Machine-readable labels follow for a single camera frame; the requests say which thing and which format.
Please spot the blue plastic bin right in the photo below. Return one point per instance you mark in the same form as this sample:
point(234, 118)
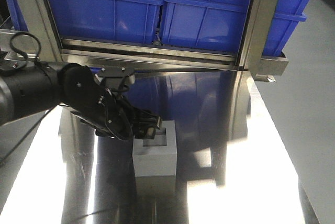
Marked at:
point(218, 24)

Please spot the gray hollow cube base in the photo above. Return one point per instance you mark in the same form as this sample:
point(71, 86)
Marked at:
point(158, 156)

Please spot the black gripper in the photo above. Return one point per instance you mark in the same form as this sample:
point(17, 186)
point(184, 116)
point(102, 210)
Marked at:
point(97, 106)

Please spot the blue plastic bin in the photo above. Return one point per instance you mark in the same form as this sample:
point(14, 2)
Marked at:
point(218, 24)
point(116, 20)

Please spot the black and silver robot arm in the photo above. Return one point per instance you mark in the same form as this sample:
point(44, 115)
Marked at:
point(27, 90)

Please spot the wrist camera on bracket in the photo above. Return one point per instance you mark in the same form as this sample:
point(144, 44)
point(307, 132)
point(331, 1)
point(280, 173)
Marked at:
point(116, 76)

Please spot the blue plastic bin left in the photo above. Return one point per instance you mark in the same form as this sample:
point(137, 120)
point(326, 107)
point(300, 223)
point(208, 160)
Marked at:
point(116, 20)

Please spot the stainless steel shelf rack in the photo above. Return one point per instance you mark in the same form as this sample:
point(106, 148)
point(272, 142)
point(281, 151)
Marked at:
point(149, 58)

